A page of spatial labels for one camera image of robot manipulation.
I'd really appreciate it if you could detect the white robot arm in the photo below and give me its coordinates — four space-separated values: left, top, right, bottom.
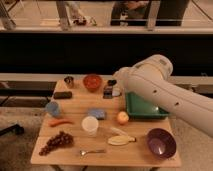
113 54 213 138

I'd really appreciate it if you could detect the red bowl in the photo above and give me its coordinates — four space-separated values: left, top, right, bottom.
83 74 102 92

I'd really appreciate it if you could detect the purple bowl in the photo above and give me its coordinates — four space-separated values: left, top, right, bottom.
146 128 177 159

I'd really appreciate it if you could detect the grey blue cloth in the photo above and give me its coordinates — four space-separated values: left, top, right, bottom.
112 88 122 97

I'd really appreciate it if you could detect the blue sponge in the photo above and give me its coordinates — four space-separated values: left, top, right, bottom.
88 109 106 120

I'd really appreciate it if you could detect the orange apple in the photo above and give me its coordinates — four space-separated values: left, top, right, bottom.
116 111 129 125

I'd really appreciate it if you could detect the green plastic tray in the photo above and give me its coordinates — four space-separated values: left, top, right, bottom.
125 92 169 119

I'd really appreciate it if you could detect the small metal cup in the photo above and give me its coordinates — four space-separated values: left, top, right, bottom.
64 76 74 88

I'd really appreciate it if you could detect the white plastic cup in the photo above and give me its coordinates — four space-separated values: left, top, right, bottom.
81 116 99 137

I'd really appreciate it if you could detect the wooden table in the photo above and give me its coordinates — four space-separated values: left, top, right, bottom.
31 79 181 167

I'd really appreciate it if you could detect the dark brown rectangular block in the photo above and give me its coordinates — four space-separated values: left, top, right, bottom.
53 91 72 99

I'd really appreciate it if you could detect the yellow banana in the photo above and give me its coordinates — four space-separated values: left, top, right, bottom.
108 127 136 146

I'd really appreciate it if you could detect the blue plastic cup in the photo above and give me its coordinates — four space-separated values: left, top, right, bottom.
45 101 60 118

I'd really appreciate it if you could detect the orange carrot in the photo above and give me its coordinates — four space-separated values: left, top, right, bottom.
49 119 73 127

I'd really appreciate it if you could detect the purple grape bunch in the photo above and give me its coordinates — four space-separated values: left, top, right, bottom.
39 131 74 156

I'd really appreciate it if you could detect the person in background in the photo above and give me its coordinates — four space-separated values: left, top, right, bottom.
110 0 189 26

